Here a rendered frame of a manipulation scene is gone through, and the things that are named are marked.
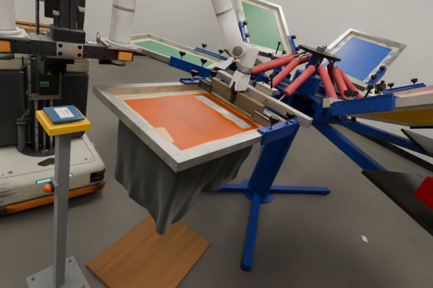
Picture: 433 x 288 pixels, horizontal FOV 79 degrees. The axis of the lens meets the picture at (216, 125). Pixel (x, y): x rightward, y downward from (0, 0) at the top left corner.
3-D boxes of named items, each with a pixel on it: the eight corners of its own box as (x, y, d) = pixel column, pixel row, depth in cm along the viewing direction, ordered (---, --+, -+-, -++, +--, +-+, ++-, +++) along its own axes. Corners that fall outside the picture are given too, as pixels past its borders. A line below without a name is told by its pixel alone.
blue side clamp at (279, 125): (261, 145, 116) (267, 132, 113) (252, 140, 119) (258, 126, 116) (292, 134, 138) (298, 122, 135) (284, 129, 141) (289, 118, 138)
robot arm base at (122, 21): (98, 35, 125) (101, 0, 118) (124, 38, 133) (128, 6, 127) (111, 46, 116) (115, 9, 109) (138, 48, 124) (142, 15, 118)
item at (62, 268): (40, 318, 117) (37, 138, 76) (25, 279, 128) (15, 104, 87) (90, 288, 133) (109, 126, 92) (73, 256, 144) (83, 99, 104)
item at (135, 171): (160, 238, 109) (183, 154, 91) (109, 175, 133) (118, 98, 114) (166, 235, 111) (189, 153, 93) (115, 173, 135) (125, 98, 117)
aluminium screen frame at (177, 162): (176, 172, 81) (178, 162, 79) (92, 93, 112) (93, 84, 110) (291, 131, 138) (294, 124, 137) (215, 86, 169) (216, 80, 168)
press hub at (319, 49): (261, 214, 218) (339, 55, 160) (227, 184, 239) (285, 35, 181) (284, 196, 247) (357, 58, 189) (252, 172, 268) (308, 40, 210)
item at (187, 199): (164, 235, 110) (187, 153, 92) (159, 229, 112) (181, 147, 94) (232, 197, 144) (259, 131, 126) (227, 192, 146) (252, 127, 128)
